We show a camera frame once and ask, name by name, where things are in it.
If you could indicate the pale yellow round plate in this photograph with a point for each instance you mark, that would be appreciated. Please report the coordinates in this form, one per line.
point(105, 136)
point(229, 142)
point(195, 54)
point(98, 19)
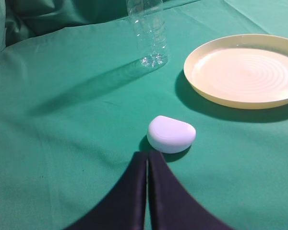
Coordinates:
point(248, 71)

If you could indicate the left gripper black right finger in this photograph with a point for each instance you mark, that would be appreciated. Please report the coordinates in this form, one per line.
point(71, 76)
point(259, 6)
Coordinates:
point(171, 206)

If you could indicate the white rounded plastic case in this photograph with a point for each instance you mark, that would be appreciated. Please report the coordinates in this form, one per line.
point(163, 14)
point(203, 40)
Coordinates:
point(169, 135)

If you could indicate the clear plastic bottle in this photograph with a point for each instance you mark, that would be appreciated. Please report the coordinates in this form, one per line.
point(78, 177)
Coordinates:
point(146, 17)

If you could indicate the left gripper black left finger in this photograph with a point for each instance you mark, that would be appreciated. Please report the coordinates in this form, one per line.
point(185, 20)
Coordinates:
point(123, 208)

